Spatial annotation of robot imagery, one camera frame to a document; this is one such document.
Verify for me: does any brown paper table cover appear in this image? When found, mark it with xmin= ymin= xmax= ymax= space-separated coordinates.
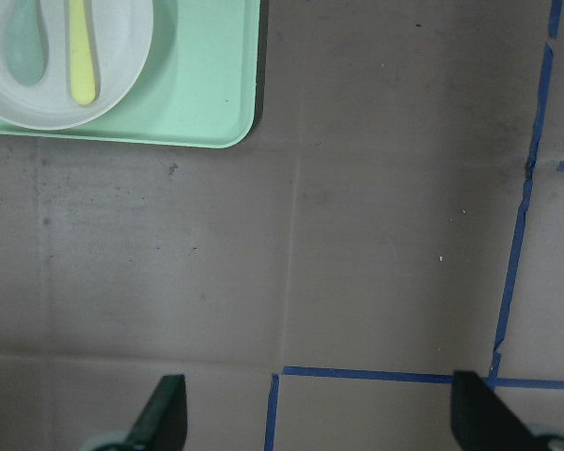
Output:
xmin=0 ymin=1 xmax=564 ymax=450

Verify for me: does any yellow plastic fork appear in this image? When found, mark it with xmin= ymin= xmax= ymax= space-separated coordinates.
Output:
xmin=68 ymin=0 xmax=97 ymax=106

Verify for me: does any white round plate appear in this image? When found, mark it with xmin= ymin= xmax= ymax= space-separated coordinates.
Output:
xmin=0 ymin=1 xmax=154 ymax=133

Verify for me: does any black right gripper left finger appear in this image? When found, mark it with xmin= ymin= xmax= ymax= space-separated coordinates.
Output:
xmin=123 ymin=374 xmax=188 ymax=451

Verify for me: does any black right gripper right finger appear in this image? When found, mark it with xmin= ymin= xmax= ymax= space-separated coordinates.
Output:
xmin=451 ymin=371 xmax=564 ymax=450

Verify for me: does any mint green tray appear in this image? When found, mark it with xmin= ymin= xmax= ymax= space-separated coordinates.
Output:
xmin=0 ymin=1 xmax=261 ymax=148

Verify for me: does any teal plastic spoon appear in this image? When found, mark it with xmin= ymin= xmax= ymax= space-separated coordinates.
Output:
xmin=4 ymin=0 xmax=46 ymax=86

